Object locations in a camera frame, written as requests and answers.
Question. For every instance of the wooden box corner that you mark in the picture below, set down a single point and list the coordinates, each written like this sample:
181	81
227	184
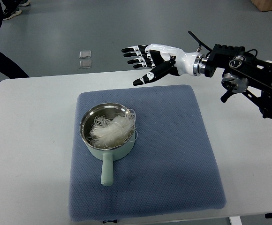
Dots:
263	5

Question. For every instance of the blue quilted mat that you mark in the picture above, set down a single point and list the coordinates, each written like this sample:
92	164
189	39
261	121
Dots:
170	169

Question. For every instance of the white vermicelli bundle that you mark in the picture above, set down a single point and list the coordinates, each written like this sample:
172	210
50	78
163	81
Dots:
107	133

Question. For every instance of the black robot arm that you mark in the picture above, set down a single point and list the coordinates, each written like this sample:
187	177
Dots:
243	73

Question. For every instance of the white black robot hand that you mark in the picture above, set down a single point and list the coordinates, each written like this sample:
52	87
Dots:
162	60

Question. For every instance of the mint green steel pot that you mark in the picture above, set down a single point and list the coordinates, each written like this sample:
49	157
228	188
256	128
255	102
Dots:
107	156

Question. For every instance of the black sneaker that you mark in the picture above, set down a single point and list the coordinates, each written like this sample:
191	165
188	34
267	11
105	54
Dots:
11	13

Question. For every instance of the upper floor socket plate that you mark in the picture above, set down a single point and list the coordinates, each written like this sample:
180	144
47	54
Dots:
85	54

